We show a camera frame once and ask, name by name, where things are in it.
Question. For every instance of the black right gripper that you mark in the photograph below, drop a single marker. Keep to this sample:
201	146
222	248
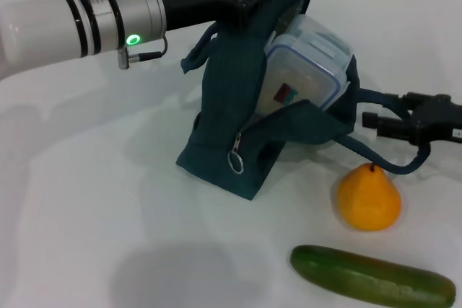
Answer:
440	117

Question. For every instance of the clear plastic food container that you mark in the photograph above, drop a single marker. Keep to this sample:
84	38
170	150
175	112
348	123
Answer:
307	66

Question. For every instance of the dark blue fabric bag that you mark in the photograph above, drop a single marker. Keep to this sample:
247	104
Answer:
231	88

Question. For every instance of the green cucumber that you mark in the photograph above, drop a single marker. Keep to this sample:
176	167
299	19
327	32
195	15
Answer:
361	275

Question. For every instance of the orange pear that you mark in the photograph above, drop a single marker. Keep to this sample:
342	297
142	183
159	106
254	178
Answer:
368	200

